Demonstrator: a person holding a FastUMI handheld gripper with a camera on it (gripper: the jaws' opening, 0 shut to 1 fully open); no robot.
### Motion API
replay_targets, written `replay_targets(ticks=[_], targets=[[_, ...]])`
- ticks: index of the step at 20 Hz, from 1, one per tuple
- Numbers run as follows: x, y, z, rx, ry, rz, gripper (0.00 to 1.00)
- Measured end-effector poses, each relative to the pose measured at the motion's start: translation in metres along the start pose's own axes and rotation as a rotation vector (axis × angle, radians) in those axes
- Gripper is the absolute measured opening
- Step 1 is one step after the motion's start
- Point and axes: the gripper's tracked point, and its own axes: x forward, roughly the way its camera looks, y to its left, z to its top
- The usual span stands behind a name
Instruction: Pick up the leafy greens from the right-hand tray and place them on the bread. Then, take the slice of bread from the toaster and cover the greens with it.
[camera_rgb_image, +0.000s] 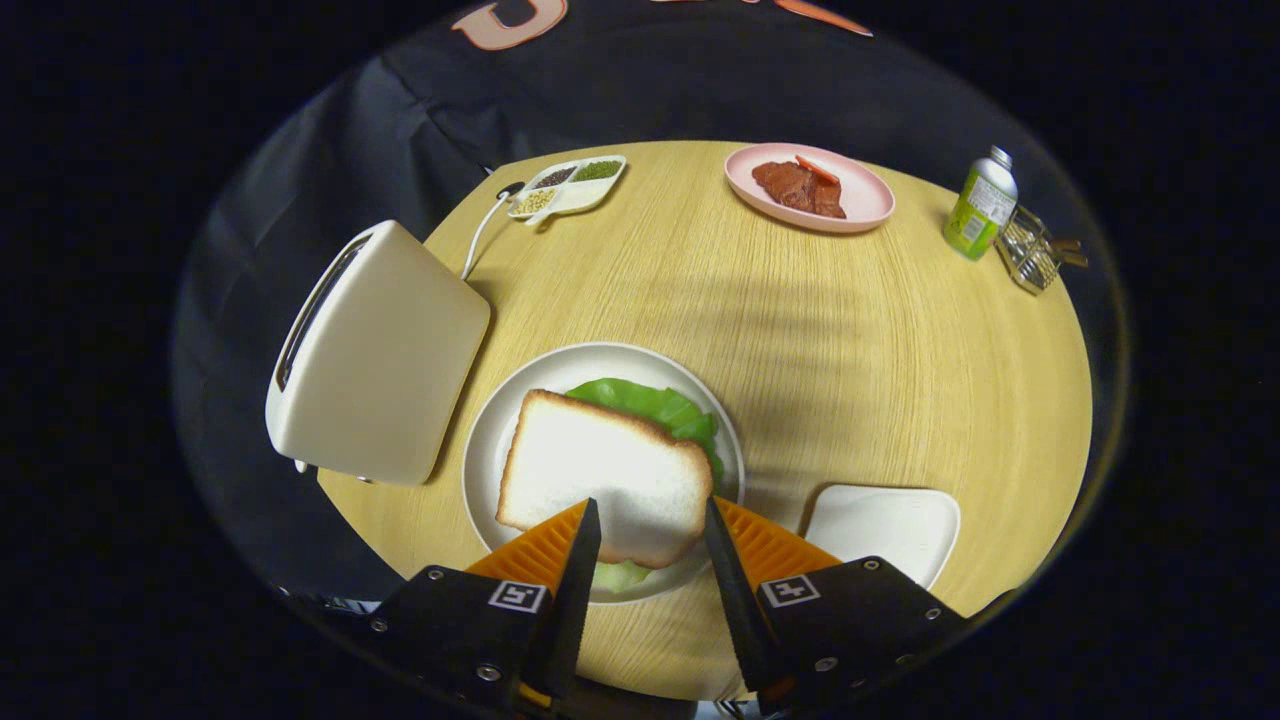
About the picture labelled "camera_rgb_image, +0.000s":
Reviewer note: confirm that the orange carrot slice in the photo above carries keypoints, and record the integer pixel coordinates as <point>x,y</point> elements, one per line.
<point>817,169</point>

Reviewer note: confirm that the pile of dark beans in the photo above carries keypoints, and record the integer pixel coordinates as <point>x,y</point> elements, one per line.
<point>555,178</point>

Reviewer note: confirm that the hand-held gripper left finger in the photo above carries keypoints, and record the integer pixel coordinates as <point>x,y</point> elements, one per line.
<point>575,600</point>

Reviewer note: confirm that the cream white toaster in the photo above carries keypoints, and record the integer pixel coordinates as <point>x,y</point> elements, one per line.
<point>390,370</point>

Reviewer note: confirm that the green label bottle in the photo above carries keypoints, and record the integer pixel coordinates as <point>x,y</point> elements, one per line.
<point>980,210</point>

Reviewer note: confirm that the white empty dish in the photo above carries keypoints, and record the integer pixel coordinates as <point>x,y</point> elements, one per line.
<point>880,525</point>

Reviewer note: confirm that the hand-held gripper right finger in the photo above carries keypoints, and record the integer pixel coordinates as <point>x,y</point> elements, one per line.
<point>735,600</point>

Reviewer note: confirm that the pile of green beans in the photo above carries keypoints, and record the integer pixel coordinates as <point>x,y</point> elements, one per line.
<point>597,171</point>

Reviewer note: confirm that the black backdrop cloth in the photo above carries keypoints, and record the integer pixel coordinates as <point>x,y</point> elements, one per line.
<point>300,200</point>

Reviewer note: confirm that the green lettuce leaf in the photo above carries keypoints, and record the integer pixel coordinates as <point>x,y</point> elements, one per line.
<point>660,405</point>

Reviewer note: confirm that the pink plate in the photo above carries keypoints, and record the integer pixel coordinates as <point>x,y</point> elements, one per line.
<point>865,195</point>

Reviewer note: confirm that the red meat slices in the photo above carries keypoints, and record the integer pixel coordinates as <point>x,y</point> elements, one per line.
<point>790,187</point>

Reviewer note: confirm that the white bread slice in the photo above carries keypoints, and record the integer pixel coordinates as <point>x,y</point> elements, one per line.
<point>600,470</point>

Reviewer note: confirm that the round grey plate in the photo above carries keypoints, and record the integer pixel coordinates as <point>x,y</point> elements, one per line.
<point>490,440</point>

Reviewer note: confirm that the pile of yellow beans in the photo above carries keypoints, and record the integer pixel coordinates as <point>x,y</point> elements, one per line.
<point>535,201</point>

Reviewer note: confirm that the white divided seasoning tray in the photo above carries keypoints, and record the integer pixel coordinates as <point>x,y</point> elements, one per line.
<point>580,195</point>

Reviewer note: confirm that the small brown utensil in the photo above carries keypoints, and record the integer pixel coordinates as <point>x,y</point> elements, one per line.
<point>1070,250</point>

